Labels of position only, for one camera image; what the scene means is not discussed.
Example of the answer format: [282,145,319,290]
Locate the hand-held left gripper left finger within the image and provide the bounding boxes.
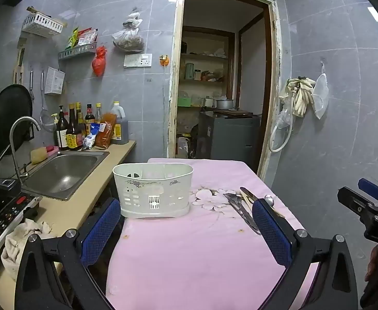
[14,197,122,310]

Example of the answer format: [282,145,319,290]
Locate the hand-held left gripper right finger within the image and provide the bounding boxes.
[251,195,359,310]

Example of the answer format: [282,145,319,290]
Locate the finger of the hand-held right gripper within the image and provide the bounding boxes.
[358,177,378,206]
[337,186,376,215]

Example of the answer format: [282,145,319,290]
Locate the wooden chopstick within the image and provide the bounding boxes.
[239,195,285,219]
[240,193,286,219]

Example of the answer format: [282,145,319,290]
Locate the white plastic utensil basket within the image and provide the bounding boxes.
[112,163,194,219]

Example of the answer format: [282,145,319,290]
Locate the person's right hand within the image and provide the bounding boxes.
[364,245,378,282]

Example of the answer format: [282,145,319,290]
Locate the stainless steel sink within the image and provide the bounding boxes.
[21,150,111,201]

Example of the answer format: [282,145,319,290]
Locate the pink floral tablecloth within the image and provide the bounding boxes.
[105,158,326,310]

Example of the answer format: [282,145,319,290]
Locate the white rag cloth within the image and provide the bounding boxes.
[1,219,58,282]

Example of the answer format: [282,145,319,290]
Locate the blue white packet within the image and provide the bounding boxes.
[83,126,101,149]

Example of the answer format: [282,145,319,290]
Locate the yellow sponge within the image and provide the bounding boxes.
[30,147,49,165]

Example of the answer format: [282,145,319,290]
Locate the yellow cap soy sauce bottle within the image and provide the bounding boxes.
[66,103,80,150]

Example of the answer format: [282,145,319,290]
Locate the orange chili packet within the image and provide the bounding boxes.
[95,112,117,148]

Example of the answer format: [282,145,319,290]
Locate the black induction cooker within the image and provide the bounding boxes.
[0,177,43,267]

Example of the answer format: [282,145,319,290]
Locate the grey cabinet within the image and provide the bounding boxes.
[198,111,261,169]

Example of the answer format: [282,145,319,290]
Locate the dark pump bottle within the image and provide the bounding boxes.
[54,105,70,150]

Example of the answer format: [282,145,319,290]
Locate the large cooking oil jug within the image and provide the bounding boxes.
[110,101,129,145]

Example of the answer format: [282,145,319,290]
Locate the red cap sauce bottle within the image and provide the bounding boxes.
[85,103,96,133]

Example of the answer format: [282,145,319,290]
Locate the cream rubber gloves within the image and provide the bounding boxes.
[279,76,316,118]

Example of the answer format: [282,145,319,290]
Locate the white plastic jug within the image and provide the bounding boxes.
[177,136,190,159]

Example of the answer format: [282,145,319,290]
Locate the chrome faucet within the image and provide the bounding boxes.
[9,116,41,184]

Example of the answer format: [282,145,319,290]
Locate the hanging steel strainer ladle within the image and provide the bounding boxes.
[39,70,56,127]

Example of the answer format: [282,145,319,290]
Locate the black round pan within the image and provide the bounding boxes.
[0,84,34,159]

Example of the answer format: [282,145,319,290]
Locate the red plastic bag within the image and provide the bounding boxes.
[92,46,108,77]

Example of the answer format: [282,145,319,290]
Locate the hanging wooden spatula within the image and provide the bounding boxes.
[12,37,27,85]

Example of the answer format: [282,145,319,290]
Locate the wooden shelf unit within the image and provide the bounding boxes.
[177,29,235,111]

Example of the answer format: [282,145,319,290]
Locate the red white seasoning packet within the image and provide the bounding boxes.
[78,28,98,46]

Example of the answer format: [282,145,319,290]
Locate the clear bag of dried goods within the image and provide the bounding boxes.
[112,7,145,53]

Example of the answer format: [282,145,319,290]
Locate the yellow green seasoning packet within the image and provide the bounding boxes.
[67,27,80,48]

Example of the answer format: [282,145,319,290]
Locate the white hose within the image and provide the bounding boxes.
[268,95,296,153]

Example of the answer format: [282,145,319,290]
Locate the white wall box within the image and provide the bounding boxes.
[44,66,66,95]

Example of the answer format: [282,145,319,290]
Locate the worn wooden door frame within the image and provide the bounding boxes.
[167,0,289,183]

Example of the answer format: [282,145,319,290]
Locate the grey wall shelf basket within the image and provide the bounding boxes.
[58,43,98,60]

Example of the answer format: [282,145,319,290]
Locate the white wall basket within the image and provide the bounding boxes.
[21,12,64,35]

